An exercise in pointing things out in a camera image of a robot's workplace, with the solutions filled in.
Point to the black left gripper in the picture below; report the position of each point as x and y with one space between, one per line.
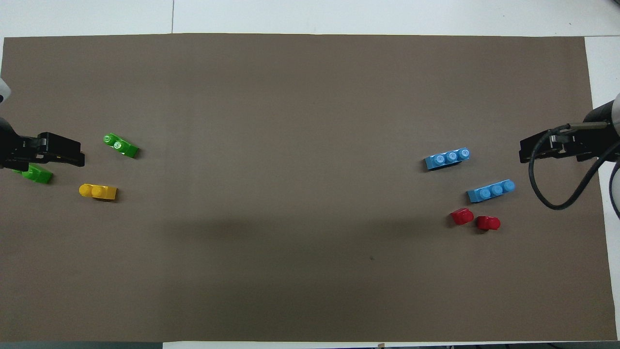
14 148

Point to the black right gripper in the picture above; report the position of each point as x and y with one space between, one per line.
581 145

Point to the green two-stud toy brick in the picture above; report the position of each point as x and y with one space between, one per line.
38 175
123 148

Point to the blue three-stud toy brick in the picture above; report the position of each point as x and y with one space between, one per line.
445 161
489 193

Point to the yellow two-stud toy brick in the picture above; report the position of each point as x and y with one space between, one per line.
99 193

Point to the red single-stud toy brick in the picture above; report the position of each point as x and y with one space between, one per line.
488 223
461 216

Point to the brown table mat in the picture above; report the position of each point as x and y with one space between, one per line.
300 145

